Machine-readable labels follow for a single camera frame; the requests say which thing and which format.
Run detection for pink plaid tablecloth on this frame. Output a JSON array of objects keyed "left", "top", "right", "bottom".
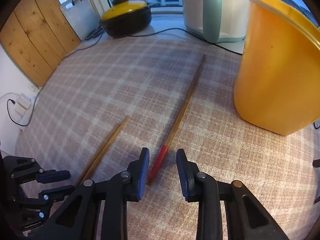
[{"left": 15, "top": 34, "right": 320, "bottom": 240}]

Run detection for white and teal kitchen appliance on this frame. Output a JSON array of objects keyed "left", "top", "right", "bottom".
[{"left": 180, "top": 0, "right": 252, "bottom": 43}]

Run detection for wooden panel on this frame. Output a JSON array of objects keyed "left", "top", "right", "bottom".
[{"left": 0, "top": 0, "right": 82, "bottom": 87}]

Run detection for black scissors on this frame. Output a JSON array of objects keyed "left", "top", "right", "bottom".
[{"left": 86, "top": 26, "right": 105, "bottom": 40}]

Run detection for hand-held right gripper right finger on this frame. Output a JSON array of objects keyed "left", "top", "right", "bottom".
[{"left": 176, "top": 148, "right": 292, "bottom": 240}]

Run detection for wooden chopstick with red end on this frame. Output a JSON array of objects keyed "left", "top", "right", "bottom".
[
  {"left": 146, "top": 54, "right": 207, "bottom": 186},
  {"left": 74, "top": 116, "right": 130, "bottom": 188}
]

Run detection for white power strip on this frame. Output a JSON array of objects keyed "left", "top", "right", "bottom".
[{"left": 14, "top": 94, "right": 33, "bottom": 115}]

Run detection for yellow pot lid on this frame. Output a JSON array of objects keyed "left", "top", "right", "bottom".
[{"left": 101, "top": 0, "right": 149, "bottom": 20}]

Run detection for orange plastic container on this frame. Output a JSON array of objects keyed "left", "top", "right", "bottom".
[{"left": 233, "top": 0, "right": 320, "bottom": 136}]

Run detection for grey cutting board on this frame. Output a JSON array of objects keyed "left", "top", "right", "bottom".
[{"left": 59, "top": 0, "right": 100, "bottom": 41}]

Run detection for black power cable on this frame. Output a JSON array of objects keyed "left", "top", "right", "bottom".
[{"left": 60, "top": 29, "right": 244, "bottom": 62}]

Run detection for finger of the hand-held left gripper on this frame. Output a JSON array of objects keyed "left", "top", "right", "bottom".
[
  {"left": 11, "top": 166, "right": 71, "bottom": 184},
  {"left": 40, "top": 185, "right": 75, "bottom": 205}
]

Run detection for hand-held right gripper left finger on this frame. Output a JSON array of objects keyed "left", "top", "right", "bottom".
[{"left": 26, "top": 147, "right": 150, "bottom": 240}]

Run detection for black clay pot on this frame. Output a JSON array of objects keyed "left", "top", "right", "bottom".
[{"left": 99, "top": 4, "right": 153, "bottom": 39}]

